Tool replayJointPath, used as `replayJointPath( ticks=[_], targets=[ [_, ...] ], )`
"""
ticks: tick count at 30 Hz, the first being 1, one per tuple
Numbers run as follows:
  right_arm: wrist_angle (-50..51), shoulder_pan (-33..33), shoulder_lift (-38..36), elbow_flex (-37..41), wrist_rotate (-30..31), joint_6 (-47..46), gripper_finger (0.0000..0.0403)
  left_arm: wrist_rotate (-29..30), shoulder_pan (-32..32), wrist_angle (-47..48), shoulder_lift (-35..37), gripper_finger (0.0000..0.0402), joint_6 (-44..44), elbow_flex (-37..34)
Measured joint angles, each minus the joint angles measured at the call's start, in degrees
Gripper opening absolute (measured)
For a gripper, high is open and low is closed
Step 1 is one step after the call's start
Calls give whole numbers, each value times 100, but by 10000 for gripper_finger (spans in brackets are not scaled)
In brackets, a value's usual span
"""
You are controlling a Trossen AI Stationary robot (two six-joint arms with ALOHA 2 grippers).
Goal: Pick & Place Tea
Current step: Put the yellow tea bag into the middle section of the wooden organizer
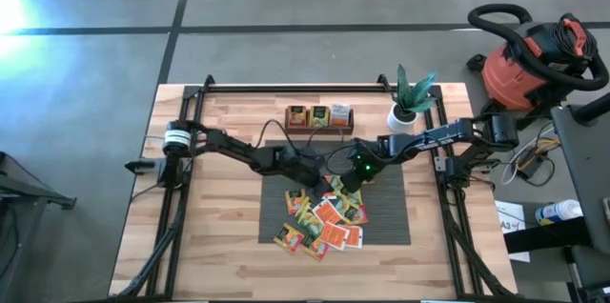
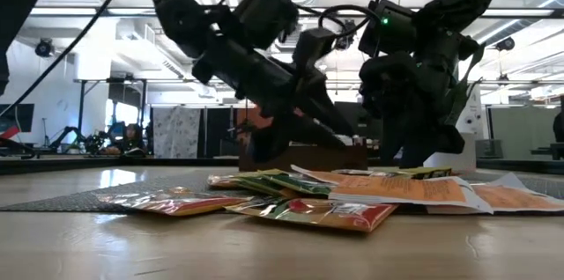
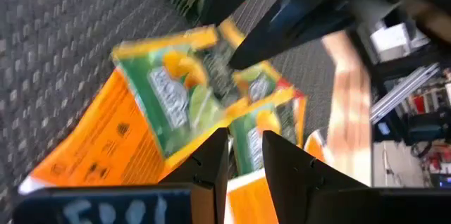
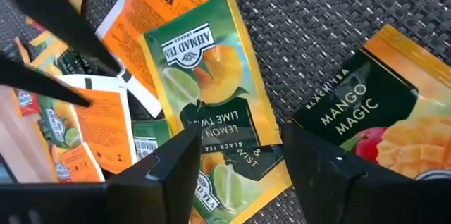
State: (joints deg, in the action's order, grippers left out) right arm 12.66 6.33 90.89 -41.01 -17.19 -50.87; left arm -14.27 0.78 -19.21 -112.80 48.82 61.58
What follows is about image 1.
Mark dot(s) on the dark grey equipment stand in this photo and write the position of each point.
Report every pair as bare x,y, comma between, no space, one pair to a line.
586,160

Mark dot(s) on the black metal stand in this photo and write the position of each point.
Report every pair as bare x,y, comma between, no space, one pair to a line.
28,193

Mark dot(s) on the white paper sheet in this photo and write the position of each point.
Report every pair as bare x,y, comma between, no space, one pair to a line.
510,219

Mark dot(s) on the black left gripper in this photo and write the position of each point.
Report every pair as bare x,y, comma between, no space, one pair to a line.
302,166

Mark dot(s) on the orange white paper tea packet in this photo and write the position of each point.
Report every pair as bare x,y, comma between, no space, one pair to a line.
333,235
328,211
329,195
354,237
340,115

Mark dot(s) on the black metal beam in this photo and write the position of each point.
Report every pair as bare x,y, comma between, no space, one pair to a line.
543,236

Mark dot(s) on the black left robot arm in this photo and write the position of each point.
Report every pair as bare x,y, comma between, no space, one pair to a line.
229,146

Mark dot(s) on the silver corner bracket plate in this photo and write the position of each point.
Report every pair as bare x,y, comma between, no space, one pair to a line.
439,164

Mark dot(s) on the white round plant pot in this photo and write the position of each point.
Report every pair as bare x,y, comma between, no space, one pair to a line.
398,124

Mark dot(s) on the white blue spray can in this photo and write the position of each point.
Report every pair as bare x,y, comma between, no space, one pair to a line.
560,211

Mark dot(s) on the black aluminium table frame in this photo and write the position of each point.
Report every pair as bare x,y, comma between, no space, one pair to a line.
310,88

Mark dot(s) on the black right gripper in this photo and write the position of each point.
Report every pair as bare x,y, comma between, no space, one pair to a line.
364,165

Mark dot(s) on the black power adapter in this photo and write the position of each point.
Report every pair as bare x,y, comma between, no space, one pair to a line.
530,166

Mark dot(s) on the orange black shop vacuum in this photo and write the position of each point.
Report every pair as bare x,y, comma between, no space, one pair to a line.
510,79

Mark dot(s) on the green snake plant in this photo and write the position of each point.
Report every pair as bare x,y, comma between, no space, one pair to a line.
410,95

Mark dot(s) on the grey woven placemat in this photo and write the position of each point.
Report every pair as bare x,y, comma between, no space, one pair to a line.
391,217

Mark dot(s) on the orange red foil tea packet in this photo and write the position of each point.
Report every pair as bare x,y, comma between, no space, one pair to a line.
297,116
295,201
316,248
289,237

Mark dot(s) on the brown wooden tea organizer box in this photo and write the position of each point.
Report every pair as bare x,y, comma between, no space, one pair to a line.
319,130

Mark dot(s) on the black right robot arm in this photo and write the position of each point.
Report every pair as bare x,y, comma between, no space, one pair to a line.
429,140

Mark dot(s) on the black side bracket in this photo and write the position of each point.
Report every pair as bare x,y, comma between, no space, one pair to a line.
140,166

